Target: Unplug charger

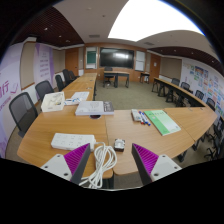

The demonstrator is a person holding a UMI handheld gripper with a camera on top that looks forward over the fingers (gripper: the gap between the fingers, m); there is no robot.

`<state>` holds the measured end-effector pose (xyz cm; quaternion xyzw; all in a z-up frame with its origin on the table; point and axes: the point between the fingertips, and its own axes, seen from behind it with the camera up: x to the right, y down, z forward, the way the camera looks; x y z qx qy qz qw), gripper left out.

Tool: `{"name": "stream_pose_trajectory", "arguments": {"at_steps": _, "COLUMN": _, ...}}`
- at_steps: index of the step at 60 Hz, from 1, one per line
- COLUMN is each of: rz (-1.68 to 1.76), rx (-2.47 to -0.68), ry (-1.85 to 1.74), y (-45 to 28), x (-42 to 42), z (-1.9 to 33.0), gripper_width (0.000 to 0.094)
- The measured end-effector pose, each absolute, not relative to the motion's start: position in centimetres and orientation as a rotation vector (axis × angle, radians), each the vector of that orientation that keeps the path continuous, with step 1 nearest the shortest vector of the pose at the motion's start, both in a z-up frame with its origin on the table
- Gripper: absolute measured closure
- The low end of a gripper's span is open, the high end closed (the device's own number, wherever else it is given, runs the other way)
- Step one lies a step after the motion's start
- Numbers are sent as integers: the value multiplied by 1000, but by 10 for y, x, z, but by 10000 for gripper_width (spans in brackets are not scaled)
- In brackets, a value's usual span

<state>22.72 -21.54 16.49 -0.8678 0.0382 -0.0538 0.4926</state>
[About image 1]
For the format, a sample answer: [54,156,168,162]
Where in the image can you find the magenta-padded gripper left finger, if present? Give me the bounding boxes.
[40,142,92,186]

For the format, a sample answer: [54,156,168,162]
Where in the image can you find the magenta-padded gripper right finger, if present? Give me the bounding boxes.
[131,142,183,186]

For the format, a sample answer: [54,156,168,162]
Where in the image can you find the dark charger with orange ports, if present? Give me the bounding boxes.
[113,138,126,153]

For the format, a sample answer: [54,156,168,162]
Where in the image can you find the white power strip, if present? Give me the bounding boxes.
[50,132,97,152]

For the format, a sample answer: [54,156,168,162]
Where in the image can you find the green notebook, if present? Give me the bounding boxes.
[143,109,182,137]

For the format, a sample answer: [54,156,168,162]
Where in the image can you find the blue-capped marker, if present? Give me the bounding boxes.
[141,111,152,127]

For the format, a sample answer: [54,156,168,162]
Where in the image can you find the red-capped marker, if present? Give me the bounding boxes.
[138,110,148,126]

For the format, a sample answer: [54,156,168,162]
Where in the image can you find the white whiteboard eraser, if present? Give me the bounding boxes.
[130,108,143,122]

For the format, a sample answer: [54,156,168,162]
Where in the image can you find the white book with dark spine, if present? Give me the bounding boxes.
[74,100,115,117]

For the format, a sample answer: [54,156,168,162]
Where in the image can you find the small blue and white pack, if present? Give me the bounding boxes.
[64,98,79,106]

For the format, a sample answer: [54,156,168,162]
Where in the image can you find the white open cardboard box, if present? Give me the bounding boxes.
[40,91,66,113]

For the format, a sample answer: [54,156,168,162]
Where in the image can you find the white printed paper sheet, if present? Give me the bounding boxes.
[69,91,90,103]

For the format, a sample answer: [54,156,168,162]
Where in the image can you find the large black mesh office chair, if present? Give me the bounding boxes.
[8,91,39,138]

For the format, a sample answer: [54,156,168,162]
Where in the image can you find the long wooden desk row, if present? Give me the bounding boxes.
[152,77,206,108]

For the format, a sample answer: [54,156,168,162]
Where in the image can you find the row of black chairs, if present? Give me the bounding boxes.
[54,68,79,92]

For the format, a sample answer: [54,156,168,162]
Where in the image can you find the group of black office chairs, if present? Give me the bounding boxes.
[169,77,224,161]

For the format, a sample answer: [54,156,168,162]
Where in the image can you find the small wooden side table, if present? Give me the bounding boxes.
[139,71,150,84]

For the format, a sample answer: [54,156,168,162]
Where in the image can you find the dark-legged wooden desk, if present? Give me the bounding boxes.
[103,70,130,89]

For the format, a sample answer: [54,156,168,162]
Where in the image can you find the narrow wooden door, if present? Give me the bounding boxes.
[149,53,162,83]

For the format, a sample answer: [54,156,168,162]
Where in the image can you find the black swivel chair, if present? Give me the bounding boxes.
[103,66,115,86]

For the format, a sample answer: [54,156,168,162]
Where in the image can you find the white banner with pink lettering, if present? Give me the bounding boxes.
[0,43,24,158]

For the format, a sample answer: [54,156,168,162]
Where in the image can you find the large bright ceiling light panel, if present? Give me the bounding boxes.
[107,0,204,43]

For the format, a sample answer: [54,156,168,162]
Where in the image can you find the white coiled cable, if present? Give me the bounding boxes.
[79,141,118,190]

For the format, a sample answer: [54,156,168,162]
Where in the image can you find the colourful wall poster display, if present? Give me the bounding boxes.
[181,59,224,118]

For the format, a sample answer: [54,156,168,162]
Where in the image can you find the white wall whiteboard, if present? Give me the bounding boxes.
[134,50,147,72]

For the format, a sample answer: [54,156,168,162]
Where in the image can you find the purple and white wall banner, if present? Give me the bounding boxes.
[33,43,56,86]

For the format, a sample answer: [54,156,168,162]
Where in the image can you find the green and white wall board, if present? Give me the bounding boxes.
[85,46,98,70]

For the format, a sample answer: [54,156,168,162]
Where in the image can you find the large black wall screen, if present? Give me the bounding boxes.
[99,47,135,69]

